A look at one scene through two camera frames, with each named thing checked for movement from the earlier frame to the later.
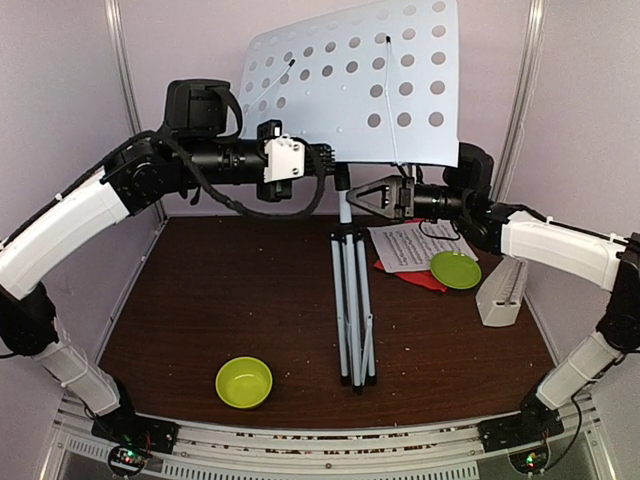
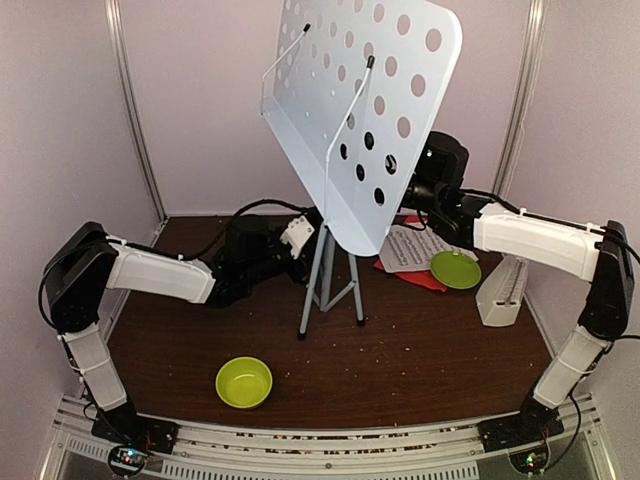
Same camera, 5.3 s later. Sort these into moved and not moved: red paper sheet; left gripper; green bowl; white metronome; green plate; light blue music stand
Moved: light blue music stand; left gripper
Not moved: green plate; green bowl; white metronome; red paper sheet
